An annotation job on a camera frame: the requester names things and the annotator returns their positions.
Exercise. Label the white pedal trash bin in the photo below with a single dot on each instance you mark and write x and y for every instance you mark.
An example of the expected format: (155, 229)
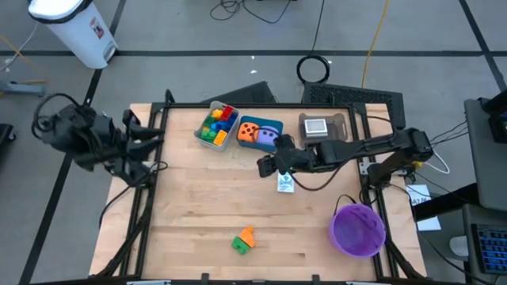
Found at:
(79, 35)

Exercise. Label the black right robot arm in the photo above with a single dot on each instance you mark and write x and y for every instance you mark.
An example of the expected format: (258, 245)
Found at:
(376, 146)

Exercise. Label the orange foam die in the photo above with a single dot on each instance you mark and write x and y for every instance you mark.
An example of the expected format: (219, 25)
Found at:
(247, 132)

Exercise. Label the black flat panel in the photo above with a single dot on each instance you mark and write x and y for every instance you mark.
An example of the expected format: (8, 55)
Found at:
(249, 95)

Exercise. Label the bright green toy block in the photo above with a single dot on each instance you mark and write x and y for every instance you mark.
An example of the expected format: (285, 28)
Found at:
(239, 246)

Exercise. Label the black perforated panel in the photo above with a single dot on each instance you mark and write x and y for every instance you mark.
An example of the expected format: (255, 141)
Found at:
(356, 95)

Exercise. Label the red toy block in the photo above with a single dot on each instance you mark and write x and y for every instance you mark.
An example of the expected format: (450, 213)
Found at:
(227, 112)

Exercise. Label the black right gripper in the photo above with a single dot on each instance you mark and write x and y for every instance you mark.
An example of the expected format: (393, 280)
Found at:
(297, 160)

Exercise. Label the black desk device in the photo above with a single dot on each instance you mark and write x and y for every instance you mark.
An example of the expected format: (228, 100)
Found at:
(499, 122)

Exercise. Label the yellow-orange toy block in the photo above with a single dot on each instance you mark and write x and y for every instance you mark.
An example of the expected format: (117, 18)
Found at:
(217, 114)

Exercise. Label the grey stand foot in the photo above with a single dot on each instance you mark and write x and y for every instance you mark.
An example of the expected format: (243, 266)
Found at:
(24, 89)

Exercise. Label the white paper sheet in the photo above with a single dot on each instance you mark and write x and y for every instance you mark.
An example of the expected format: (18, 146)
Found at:
(418, 193)

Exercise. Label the white computer mouse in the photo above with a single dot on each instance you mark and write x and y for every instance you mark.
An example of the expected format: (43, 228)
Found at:
(458, 246)

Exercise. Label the teal plastic bin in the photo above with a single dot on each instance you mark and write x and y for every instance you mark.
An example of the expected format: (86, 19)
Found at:
(259, 118)

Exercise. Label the large blue toy block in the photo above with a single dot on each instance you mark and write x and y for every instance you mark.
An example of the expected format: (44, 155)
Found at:
(233, 118)

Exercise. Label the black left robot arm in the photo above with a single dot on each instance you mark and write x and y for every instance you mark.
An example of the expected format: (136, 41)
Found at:
(75, 130)

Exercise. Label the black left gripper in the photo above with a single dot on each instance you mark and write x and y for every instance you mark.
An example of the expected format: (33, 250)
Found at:
(115, 136)

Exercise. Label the white framed card box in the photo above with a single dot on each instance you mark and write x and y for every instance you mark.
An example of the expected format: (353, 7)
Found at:
(315, 126)

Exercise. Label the purple foam die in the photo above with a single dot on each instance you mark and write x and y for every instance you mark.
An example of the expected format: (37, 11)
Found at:
(267, 136)

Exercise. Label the blue heart-shaped toy block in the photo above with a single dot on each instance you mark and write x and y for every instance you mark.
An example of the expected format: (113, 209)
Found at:
(216, 126)

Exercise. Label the black keyboard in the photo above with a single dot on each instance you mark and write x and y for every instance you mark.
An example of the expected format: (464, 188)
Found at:
(491, 249)

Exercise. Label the dark grey translucent bin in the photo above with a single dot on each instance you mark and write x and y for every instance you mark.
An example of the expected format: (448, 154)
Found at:
(340, 126)

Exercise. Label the teal printed card deck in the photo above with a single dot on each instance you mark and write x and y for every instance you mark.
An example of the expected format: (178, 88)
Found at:
(286, 184)

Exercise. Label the light grey plastic bin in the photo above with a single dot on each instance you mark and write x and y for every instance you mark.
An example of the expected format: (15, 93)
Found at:
(198, 134)

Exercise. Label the orange studded toy brick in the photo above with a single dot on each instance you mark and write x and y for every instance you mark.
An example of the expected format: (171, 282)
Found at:
(220, 137)

